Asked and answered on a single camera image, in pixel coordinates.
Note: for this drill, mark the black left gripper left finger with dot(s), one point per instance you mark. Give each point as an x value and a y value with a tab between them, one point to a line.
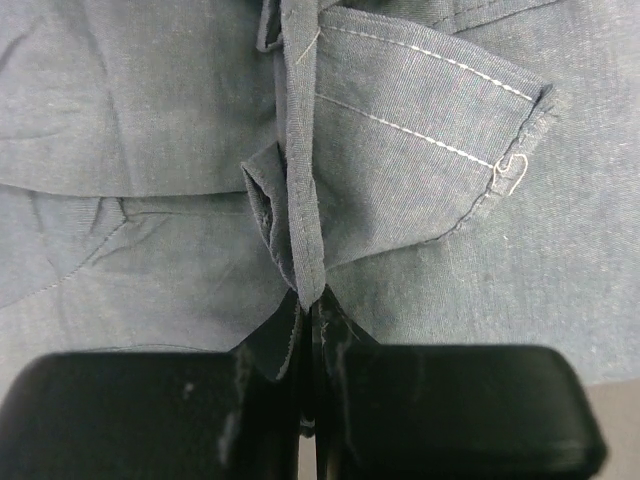
266	446

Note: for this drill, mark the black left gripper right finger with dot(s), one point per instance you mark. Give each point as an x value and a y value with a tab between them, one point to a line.
340	389

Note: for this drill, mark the grey long sleeve shirt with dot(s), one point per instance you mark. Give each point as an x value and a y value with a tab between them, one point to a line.
455	171

